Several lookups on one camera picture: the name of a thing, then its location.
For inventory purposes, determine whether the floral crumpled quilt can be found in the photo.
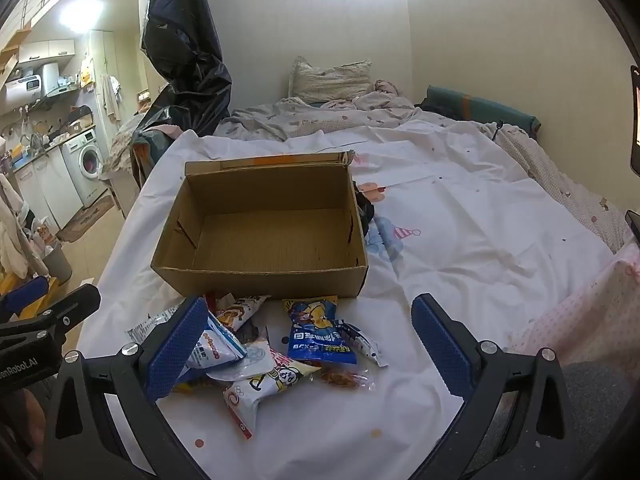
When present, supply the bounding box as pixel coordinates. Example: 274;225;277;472
215;80;426;142

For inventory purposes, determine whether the white wall cabinet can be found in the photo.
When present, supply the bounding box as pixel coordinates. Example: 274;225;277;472
17;39;76;65

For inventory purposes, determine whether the grey trash bin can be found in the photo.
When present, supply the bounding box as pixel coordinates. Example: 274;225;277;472
42;242;73;281

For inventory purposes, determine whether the white floor cabinet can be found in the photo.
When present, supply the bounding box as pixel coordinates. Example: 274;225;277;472
12;147;83;231

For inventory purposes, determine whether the white cartoon snack packet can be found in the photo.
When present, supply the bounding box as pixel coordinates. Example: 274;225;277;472
223;360;321;441

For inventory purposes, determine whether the dark shiny hanging cloth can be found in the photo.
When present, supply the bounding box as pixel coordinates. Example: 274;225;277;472
141;0;233;133

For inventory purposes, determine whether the grey white snack packet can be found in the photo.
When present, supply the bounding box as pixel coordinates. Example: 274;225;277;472
125;305;183;346

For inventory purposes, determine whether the white brown red-ended snack packet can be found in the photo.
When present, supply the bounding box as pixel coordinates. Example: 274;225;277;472
215;294;271;333

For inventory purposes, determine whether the beige hanging cloth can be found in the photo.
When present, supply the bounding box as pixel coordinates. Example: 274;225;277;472
0;172;31;278

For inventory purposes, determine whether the white hanging towel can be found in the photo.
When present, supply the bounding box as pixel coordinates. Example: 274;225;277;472
97;74;123;123

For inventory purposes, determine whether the dark grey cloth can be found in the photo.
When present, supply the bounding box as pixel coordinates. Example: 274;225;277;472
352;180;376;236

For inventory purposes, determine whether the red snack clear packet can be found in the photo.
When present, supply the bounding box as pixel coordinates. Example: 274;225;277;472
320;365;376;391

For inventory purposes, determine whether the clear round-print packet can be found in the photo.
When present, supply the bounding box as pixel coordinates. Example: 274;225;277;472
207;340;281;381

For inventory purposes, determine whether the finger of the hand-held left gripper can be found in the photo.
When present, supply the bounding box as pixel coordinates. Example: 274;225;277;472
0;276;50;321
44;284;102;337

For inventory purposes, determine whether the white water heater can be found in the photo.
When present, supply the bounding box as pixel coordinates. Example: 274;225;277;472
5;74;43;106

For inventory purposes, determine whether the small white dark-print packet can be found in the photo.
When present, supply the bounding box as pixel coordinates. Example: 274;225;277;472
342;322;390;368

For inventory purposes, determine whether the blue white snack packet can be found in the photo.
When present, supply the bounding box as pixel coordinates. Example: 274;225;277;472
187;315;248;371

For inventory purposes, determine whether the brown cardboard box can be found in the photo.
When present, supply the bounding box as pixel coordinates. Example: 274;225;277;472
151;151;370;300

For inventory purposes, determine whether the blue yellow snack packet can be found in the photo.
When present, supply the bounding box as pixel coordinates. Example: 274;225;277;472
281;296;358;366

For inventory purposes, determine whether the patterned floor rug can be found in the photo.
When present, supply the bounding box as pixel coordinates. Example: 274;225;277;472
56;195;118;243

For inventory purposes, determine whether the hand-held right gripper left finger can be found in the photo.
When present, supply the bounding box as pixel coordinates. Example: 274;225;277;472
42;296;211;480

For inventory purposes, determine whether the pink dotted blanket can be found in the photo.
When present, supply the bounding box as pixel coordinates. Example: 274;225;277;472
500;125;640;361

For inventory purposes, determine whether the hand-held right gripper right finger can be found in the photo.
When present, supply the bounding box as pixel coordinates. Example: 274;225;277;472
411;292;608;480

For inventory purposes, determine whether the chair with piled clothes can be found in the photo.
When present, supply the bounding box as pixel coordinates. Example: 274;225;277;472
102;120;173;211

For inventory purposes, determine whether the floral pillow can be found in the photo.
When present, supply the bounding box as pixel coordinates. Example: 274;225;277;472
289;56;373;106

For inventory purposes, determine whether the white washing machine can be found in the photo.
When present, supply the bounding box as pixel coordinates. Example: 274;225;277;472
61;129;108;208

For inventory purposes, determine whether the green folded mat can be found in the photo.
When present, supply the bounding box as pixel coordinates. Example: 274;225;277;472
426;85;542;138

